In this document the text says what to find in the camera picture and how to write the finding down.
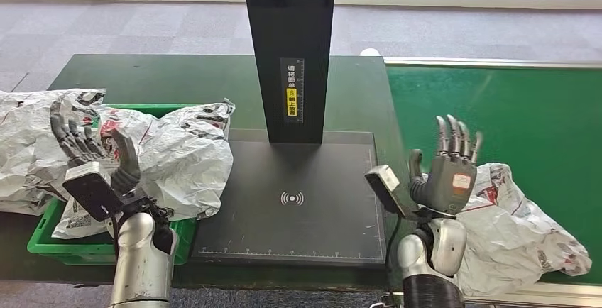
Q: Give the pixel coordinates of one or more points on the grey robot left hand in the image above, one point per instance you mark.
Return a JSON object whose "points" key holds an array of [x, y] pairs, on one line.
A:
{"points": [[127, 169]]}

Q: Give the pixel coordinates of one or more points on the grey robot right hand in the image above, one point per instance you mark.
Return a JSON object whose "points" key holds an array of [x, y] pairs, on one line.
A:
{"points": [[447, 183]]}

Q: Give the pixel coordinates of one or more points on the white parcel red line print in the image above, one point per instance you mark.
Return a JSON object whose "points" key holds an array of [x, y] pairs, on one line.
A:
{"points": [[512, 240]]}

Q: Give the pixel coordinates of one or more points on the grey parcel bag black print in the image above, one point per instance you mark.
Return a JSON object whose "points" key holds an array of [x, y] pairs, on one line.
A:
{"points": [[23, 155]]}

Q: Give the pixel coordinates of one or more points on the black inbound scanner machine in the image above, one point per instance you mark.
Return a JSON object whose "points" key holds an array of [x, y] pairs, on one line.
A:
{"points": [[291, 28]]}

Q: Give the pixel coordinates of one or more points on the dark green table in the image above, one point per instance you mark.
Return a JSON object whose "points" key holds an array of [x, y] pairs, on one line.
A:
{"points": [[141, 78]]}

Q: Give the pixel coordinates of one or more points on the green plastic crate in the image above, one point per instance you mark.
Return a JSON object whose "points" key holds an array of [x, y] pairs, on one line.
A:
{"points": [[70, 249]]}

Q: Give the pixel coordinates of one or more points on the white round roller end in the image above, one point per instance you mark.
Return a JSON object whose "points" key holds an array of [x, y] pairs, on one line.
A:
{"points": [[369, 53]]}

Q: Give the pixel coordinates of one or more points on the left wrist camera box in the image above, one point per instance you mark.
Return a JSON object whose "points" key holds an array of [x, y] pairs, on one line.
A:
{"points": [[89, 193]]}

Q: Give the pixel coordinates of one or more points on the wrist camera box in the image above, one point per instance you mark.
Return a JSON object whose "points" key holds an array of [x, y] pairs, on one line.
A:
{"points": [[388, 188], [89, 193]]}

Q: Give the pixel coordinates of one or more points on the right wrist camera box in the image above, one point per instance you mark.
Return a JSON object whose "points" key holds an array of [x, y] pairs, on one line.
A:
{"points": [[388, 188]]}

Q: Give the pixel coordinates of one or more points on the silver conveyor frame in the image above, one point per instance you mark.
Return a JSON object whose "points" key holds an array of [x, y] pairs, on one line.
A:
{"points": [[541, 294]]}

